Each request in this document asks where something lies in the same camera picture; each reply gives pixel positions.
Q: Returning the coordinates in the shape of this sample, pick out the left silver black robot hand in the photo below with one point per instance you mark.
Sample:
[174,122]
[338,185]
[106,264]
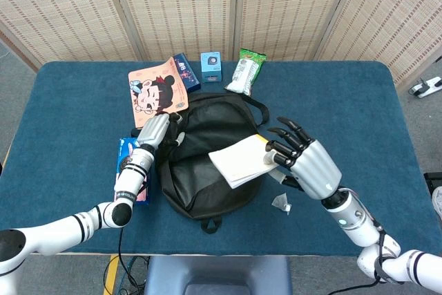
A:
[155,131]

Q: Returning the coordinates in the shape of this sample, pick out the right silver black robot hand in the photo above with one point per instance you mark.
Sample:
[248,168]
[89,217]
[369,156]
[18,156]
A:
[316,167]

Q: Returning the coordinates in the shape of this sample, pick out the white notebook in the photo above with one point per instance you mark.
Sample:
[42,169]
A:
[241,160]

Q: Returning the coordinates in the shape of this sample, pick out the black fabric backpack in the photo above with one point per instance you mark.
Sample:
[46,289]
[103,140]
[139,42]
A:
[207,184]

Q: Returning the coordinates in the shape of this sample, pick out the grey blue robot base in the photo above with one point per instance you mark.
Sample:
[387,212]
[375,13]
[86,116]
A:
[217,274]

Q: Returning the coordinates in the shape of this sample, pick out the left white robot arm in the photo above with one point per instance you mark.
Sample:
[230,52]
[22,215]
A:
[131,177]

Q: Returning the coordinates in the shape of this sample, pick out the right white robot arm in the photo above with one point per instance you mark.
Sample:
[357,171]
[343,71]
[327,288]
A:
[355,222]

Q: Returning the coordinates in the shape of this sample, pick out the blue Oreo cookie box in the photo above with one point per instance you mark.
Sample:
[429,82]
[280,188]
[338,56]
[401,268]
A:
[125,148]

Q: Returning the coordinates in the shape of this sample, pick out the orange cartoon girl pad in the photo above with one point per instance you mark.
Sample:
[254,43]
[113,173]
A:
[155,91]

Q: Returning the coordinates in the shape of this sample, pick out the pyramid tea bag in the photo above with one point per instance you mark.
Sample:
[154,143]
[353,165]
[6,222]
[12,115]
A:
[279,201]

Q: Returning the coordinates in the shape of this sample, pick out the dark blue small box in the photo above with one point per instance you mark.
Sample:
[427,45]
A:
[188,72]

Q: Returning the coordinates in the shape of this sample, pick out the light blue small box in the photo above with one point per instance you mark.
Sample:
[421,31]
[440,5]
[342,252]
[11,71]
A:
[211,67]

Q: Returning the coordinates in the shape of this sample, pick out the green white snack packet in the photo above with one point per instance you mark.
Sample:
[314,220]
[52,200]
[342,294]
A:
[245,74]

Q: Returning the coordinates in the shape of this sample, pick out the black box on floor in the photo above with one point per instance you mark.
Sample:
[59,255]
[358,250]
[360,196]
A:
[433,179]

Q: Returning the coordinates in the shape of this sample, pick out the woven bamboo folding screen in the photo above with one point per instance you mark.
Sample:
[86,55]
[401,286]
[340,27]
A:
[179,8]

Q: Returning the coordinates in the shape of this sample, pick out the white object on floor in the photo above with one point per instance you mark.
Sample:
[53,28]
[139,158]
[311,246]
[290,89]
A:
[438,201]

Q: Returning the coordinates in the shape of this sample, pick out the white power strip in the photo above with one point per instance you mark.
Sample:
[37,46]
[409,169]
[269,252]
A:
[426,87]

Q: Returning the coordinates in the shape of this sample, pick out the yellow floor tape strip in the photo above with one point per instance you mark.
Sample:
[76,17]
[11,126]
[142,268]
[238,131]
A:
[110,274]

